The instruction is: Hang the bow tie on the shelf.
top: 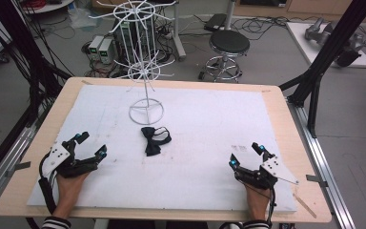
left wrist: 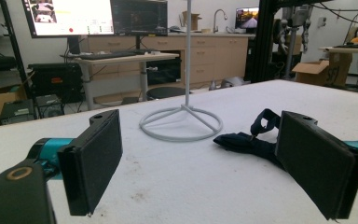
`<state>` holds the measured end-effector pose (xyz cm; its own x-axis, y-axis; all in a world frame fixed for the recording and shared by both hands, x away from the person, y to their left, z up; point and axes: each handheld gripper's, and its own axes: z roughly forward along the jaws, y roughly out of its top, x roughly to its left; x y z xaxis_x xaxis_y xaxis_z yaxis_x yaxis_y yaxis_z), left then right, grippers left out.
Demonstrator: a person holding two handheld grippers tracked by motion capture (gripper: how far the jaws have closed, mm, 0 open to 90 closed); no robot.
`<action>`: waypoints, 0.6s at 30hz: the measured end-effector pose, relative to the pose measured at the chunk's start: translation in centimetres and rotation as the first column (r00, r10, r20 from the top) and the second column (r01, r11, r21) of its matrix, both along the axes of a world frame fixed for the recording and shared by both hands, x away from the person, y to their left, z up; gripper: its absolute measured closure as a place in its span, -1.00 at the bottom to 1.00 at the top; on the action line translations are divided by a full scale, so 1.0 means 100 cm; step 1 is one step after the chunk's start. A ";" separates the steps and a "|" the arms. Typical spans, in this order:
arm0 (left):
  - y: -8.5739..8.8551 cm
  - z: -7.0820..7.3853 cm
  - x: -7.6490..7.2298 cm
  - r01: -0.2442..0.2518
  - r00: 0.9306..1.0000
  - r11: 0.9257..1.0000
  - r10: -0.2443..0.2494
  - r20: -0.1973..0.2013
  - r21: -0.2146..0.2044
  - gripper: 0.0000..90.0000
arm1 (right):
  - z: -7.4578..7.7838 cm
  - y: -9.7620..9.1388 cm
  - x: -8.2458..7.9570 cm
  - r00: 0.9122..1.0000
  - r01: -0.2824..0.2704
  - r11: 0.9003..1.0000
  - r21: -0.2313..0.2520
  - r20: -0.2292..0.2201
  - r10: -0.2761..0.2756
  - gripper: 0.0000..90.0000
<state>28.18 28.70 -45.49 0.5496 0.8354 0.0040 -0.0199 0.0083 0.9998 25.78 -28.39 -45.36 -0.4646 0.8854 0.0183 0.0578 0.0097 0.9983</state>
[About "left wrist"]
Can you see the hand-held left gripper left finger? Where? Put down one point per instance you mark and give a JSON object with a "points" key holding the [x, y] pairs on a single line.
{"points": [[90, 161]]}

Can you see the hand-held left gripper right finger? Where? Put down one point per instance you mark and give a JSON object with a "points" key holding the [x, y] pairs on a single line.
{"points": [[317, 165]]}

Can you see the black equipment case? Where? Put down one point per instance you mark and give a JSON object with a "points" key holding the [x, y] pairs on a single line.
{"points": [[56, 79]]}

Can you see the open cardboard box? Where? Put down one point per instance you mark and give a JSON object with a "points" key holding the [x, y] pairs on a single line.
{"points": [[313, 73]]}

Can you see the black round stool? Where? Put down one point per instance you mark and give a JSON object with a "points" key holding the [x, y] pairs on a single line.
{"points": [[164, 92]]}

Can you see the black keyboard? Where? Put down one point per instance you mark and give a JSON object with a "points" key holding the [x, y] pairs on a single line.
{"points": [[105, 55]]}

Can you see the light wooden desk with grey legs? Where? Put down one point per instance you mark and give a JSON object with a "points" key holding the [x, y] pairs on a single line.
{"points": [[127, 59]]}

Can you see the wooden side table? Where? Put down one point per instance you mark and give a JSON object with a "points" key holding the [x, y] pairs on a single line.
{"points": [[351, 59]]}

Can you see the grey robot on stand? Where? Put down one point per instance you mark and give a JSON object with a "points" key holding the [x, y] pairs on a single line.
{"points": [[293, 31]]}

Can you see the black shelf rack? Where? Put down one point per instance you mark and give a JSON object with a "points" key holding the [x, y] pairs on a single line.
{"points": [[11, 46]]}

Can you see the large monitor with bright screen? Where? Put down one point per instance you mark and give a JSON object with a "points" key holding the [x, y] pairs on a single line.
{"points": [[70, 17]]}

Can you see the wooden cabinet with drawers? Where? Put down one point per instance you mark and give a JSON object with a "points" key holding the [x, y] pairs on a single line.
{"points": [[211, 59]]}

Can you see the dark screen monitor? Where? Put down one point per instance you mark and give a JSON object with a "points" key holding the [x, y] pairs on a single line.
{"points": [[139, 17]]}

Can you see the small monitor with colourful screen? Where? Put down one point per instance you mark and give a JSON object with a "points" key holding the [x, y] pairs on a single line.
{"points": [[246, 18]]}

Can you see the cardboard box on counter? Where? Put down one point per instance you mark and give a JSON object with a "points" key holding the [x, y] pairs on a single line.
{"points": [[192, 20]]}

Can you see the chrome faucet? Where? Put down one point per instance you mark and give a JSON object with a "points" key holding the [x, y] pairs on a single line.
{"points": [[218, 18]]}

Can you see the black metal frame post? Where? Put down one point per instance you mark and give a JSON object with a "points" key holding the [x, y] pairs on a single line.
{"points": [[265, 40]]}

